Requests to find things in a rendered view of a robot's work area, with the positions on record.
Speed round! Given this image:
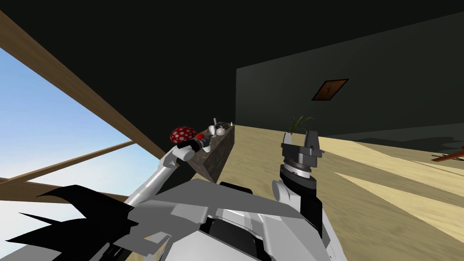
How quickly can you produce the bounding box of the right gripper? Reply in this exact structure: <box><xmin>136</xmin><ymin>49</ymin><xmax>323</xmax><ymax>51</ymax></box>
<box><xmin>280</xmin><ymin>130</ymin><xmax>324</xmax><ymax>171</ymax></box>

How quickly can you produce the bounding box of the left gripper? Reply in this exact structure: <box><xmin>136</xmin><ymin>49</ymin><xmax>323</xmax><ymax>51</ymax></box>
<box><xmin>176</xmin><ymin>136</ymin><xmax>212</xmax><ymax>152</ymax></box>

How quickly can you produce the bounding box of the red white-dotted mushroom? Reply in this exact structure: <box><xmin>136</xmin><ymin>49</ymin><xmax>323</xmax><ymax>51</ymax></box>
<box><xmin>169</xmin><ymin>126</ymin><xmax>198</xmax><ymax>144</ymax></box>

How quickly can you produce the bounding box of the green plant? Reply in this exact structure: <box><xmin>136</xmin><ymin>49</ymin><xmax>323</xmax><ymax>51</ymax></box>
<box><xmin>288</xmin><ymin>115</ymin><xmax>314</xmax><ymax>135</ymax></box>

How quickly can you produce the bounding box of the brown stone counter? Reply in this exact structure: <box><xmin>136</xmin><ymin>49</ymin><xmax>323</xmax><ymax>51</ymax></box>
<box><xmin>188</xmin><ymin>122</ymin><xmax>236</xmax><ymax>184</ymax></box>

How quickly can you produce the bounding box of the brown framed picture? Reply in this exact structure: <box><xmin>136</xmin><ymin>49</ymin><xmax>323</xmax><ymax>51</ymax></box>
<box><xmin>311</xmin><ymin>78</ymin><xmax>350</xmax><ymax>102</ymax></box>

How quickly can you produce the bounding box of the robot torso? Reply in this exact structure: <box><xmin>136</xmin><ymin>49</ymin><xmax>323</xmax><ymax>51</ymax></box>
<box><xmin>123</xmin><ymin>179</ymin><xmax>349</xmax><ymax>261</ymax></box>

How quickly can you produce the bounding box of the black spiky shape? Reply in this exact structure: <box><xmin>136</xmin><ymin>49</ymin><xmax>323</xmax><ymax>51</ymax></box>
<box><xmin>5</xmin><ymin>184</ymin><xmax>139</xmax><ymax>261</ymax></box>

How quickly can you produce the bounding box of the reddish brown wooden piece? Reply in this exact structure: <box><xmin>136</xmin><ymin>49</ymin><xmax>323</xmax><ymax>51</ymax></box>
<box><xmin>431</xmin><ymin>145</ymin><xmax>464</xmax><ymax>163</ymax></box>

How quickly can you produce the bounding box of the window with brown frame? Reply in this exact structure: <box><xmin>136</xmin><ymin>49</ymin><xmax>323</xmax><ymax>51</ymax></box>
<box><xmin>0</xmin><ymin>10</ymin><xmax>168</xmax><ymax>261</ymax></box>

